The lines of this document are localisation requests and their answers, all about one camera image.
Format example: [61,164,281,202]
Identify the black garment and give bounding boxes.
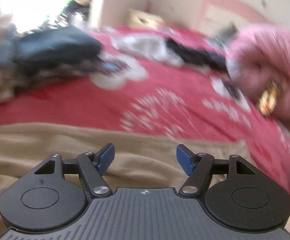
[166,38,230,73]

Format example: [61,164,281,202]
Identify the cream nightstand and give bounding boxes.
[128,8,164,28]

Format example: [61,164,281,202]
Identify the yellow patterned object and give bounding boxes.
[257,79,283,116]

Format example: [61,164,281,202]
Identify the khaki pants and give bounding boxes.
[0,122,290,233]

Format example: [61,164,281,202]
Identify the light blue folded garment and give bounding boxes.
[0,39,13,63]

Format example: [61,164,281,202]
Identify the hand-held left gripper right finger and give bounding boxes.
[176,144,258,198]

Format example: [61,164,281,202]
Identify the pile of folded clothes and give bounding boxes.
[0,55,132,98]

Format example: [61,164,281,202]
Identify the red floral blanket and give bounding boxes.
[0,25,290,193]

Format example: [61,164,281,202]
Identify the light grey garment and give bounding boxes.
[112,33,186,66]

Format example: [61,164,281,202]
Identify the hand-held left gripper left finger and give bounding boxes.
[32,143,115,198]

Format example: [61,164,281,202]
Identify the pink headboard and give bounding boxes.
[197,0,273,30]

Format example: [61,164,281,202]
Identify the pink quilt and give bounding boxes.
[227,24,290,136]

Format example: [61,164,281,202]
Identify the grey patterned pillow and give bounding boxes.
[217,22,238,41]

